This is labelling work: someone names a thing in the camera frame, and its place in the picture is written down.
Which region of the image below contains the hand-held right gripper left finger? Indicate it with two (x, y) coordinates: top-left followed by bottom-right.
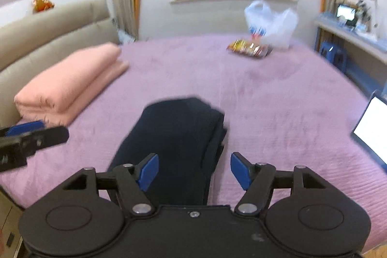
(63, 153), (160, 215)

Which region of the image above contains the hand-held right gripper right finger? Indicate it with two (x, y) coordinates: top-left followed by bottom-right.
(230, 152), (325, 215)

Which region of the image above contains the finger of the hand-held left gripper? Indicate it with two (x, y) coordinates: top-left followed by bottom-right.
(0, 121), (45, 138)
(18, 126), (70, 153)

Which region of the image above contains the black white-striped hoodie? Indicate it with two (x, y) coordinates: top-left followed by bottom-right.
(109, 97), (228, 206)

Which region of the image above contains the folded pink blanket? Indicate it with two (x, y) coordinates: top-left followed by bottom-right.
(14, 43), (130, 127)

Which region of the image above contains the beige padded headboard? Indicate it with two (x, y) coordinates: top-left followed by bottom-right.
(0, 0), (120, 125)

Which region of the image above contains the red yellow snack packet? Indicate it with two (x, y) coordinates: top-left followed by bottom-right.
(227, 39), (273, 59)

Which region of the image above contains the orange plush toy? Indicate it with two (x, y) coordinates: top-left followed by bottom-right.
(31, 0), (56, 14)

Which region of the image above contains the white cloth bundle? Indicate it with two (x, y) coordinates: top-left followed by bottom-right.
(117, 29), (134, 44)

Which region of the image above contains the open laptop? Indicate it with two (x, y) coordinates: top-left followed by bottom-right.
(350, 90), (387, 165)

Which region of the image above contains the blue plastic stool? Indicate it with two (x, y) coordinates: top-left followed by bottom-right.
(319, 40), (348, 72)

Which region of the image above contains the white plastic bag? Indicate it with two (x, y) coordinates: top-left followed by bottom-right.
(244, 0), (298, 49)

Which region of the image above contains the white desk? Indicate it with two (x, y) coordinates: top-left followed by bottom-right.
(313, 12), (387, 97)

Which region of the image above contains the small desk screen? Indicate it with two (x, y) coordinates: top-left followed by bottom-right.
(336, 3), (357, 23)

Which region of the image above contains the white desk ornament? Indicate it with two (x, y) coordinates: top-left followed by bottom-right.
(357, 0), (380, 34)

